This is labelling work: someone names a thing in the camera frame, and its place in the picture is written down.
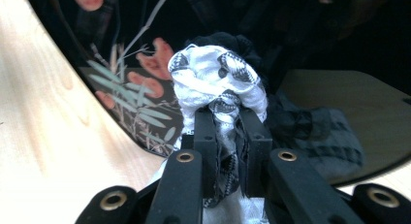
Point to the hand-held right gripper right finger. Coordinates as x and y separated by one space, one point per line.
258 143

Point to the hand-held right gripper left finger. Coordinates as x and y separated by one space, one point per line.
206 146

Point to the white black-patterned cloth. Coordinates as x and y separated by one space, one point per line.
206 75

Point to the black floral lacquer plate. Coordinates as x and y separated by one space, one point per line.
135 98

